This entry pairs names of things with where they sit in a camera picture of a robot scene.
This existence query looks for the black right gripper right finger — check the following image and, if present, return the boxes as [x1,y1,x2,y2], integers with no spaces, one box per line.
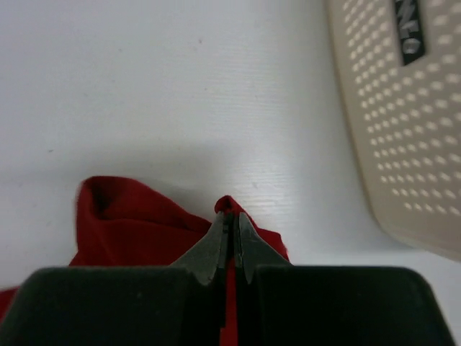
[233,213,290,345]

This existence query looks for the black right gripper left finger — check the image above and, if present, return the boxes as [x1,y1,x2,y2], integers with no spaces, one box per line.
[171,212,231,345]

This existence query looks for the red t shirt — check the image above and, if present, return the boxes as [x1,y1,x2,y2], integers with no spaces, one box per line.
[1,177,290,345]

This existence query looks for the cream plastic laundry basket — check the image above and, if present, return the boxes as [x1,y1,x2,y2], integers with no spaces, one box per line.
[326,0,460,260]

